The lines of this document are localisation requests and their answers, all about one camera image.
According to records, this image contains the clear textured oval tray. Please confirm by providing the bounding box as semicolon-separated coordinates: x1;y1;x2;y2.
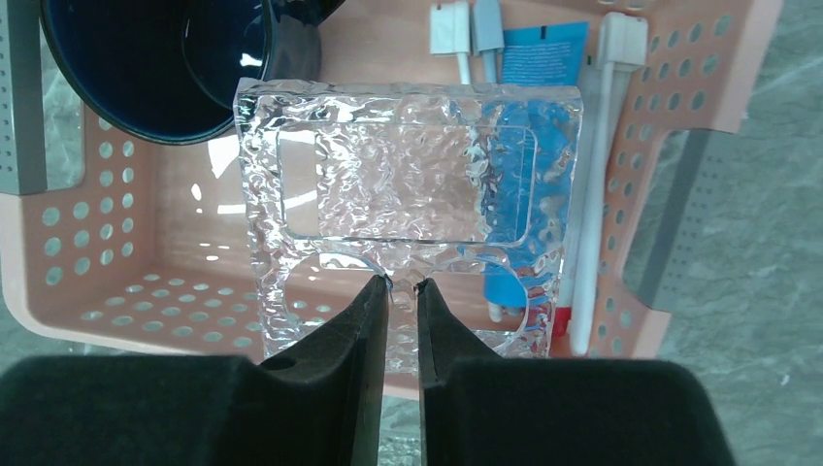
378;428;422;466

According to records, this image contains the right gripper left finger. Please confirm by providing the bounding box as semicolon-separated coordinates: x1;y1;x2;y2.
1;276;389;465

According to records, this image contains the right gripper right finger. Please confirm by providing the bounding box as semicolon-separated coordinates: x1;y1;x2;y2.
416;279;735;465

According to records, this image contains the dark blue mug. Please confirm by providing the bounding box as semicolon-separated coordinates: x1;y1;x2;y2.
40;0;339;145

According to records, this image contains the pink perforated plastic basket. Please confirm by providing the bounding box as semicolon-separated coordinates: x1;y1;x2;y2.
1;1;781;396

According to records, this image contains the blue toothpaste tube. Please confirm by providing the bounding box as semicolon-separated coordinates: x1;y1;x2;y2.
481;22;589;321

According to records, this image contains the white toothbrush at basket side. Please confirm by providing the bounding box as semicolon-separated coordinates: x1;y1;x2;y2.
568;12;649;356

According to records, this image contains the clear acrylic toothbrush holder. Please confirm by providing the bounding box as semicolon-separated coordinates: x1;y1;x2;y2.
234;79;583;374

